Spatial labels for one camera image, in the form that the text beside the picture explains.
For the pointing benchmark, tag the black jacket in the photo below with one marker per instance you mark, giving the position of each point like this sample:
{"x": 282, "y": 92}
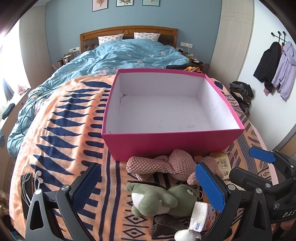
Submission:
{"x": 266, "y": 64}

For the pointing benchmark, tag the floral tissue pack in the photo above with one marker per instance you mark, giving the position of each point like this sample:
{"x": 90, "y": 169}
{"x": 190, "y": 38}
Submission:
{"x": 198, "y": 215}

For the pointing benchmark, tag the white earphones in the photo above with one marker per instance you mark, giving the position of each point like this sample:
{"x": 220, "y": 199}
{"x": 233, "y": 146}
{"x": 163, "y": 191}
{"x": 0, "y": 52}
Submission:
{"x": 38, "y": 173}

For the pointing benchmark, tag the small yellow box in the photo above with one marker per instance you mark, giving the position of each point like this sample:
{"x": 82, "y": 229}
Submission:
{"x": 223, "y": 163}

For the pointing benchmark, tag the brown plush toy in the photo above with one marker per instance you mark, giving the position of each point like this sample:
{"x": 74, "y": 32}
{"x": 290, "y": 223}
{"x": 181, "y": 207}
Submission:
{"x": 166, "y": 224}

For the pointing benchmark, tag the pile of dark clothes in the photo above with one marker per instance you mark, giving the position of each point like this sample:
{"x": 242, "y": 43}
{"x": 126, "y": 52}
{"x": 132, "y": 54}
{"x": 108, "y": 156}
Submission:
{"x": 241, "y": 92}

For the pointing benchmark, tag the cluttered nightstand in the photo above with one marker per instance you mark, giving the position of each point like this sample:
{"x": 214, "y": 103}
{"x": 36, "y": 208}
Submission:
{"x": 196, "y": 63}

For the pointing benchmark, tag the framed wall picture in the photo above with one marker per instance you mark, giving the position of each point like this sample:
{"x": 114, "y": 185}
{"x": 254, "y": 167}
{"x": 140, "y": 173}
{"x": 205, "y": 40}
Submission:
{"x": 100, "y": 4}
{"x": 124, "y": 2}
{"x": 150, "y": 1}

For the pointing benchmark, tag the blue floral duvet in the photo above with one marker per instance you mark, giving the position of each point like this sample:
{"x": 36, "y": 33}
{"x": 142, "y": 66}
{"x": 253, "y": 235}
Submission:
{"x": 120, "y": 55}

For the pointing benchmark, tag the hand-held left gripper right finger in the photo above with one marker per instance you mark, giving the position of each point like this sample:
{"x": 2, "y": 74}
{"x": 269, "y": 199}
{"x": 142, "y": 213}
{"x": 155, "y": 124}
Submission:
{"x": 210, "y": 187}

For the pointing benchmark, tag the green plush toy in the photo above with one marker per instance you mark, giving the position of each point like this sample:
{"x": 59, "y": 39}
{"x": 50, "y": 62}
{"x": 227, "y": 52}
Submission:
{"x": 152, "y": 199}

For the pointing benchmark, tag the pink knitted plush toy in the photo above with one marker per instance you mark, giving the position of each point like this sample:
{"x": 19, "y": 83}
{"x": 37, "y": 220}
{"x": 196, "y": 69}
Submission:
{"x": 180, "y": 162}

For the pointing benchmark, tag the black coat hooks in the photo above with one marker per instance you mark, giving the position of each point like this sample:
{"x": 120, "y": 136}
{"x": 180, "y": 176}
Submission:
{"x": 273, "y": 34}

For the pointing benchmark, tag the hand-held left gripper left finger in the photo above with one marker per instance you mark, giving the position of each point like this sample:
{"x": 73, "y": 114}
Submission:
{"x": 85, "y": 185}

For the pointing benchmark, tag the white wall socket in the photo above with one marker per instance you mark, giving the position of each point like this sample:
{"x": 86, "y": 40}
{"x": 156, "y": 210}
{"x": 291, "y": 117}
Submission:
{"x": 186, "y": 44}
{"x": 74, "y": 49}

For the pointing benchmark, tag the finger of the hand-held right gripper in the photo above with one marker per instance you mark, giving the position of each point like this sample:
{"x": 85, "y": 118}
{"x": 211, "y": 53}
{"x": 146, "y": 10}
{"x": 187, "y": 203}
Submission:
{"x": 262, "y": 154}
{"x": 245, "y": 176}

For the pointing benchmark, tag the pink cardboard box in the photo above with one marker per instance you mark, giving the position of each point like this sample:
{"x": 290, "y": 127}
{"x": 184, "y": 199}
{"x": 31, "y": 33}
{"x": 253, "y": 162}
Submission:
{"x": 161, "y": 143}

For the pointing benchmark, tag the purple jacket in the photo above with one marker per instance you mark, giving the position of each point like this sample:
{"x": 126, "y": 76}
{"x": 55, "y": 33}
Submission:
{"x": 285, "y": 69}

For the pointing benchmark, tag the orange patterned blanket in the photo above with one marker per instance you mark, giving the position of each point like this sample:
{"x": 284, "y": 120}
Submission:
{"x": 69, "y": 129}

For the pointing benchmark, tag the white curly plush toy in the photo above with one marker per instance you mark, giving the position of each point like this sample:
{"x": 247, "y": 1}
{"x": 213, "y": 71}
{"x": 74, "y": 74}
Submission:
{"x": 185, "y": 236}

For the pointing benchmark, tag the white floral pillow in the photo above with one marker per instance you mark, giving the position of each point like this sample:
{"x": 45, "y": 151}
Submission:
{"x": 146, "y": 36}
{"x": 111, "y": 39}

